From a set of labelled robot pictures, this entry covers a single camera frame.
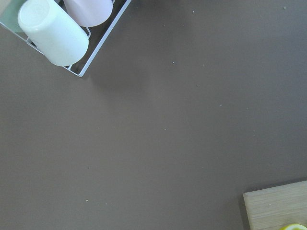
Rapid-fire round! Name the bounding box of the white cup rack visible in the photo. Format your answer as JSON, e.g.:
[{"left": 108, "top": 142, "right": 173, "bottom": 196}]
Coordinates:
[{"left": 0, "top": 0, "right": 131, "bottom": 78}]

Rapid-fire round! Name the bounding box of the white cup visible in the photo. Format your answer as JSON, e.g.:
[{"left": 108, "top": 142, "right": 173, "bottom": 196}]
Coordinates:
[{"left": 18, "top": 0, "right": 89, "bottom": 66}]

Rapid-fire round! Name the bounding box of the pink cup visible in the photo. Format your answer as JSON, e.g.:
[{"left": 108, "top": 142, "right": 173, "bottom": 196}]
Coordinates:
[{"left": 64, "top": 0, "right": 113, "bottom": 27}]

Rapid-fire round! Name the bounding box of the wooden cutting board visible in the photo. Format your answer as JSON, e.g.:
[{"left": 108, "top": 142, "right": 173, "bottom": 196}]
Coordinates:
[{"left": 243, "top": 181, "right": 307, "bottom": 230}]

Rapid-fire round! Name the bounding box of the lemon slice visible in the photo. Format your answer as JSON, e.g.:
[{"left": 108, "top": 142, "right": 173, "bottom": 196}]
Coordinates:
[{"left": 280, "top": 224, "right": 307, "bottom": 230}]

